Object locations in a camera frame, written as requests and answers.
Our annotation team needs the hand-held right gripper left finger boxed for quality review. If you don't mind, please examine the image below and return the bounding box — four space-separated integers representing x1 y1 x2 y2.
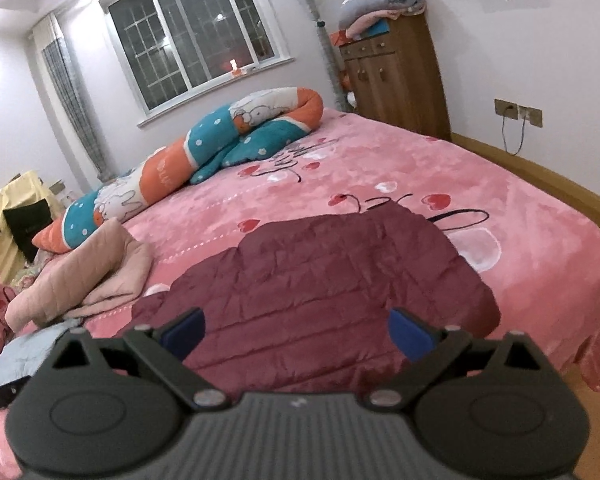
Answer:
40 306 234 414

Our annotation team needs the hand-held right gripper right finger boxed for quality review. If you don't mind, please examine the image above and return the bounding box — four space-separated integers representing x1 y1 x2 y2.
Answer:
362 306 554 412

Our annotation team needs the maroon puffer jacket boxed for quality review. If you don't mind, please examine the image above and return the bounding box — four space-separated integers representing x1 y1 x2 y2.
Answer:
130 211 502 394

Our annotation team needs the light blue cloth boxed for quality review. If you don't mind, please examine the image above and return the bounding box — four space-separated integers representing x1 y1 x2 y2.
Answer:
0 318 84 394

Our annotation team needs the beige quilted blanket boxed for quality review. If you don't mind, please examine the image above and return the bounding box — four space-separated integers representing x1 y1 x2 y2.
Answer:
3 218 154 334

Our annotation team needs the black bag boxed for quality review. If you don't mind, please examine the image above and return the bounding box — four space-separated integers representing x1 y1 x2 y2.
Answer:
3 198 51 264

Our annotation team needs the pink printed bed blanket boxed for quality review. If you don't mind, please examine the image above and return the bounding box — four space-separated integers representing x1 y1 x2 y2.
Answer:
0 107 600 480

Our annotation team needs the yellow star-print cloth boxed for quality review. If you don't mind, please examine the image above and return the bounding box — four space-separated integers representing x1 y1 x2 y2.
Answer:
0 169 67 272

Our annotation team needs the rolled colourful rabbit-print quilt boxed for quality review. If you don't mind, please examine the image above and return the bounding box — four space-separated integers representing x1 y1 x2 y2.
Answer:
32 87 325 254

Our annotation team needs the grey plaid curtain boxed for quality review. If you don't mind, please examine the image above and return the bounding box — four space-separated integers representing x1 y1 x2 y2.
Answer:
40 37 112 182
279 0 349 112

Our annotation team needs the orange and white toy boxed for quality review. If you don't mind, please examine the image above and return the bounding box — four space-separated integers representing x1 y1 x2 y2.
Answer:
337 71 359 112

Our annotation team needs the wooden cabinet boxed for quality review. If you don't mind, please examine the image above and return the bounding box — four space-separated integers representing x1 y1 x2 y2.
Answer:
338 9 453 142

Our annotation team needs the barred window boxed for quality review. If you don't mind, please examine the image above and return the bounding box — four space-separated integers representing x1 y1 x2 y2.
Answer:
99 0 297 127

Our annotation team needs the pink folded blanket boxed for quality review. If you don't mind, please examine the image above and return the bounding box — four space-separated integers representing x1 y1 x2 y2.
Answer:
344 9 397 41

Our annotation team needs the grey folded blanket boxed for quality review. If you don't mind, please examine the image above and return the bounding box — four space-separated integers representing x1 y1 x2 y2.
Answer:
338 0 426 29

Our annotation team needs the charger cable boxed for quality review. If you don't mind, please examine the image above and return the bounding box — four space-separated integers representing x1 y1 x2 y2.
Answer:
500 109 527 157

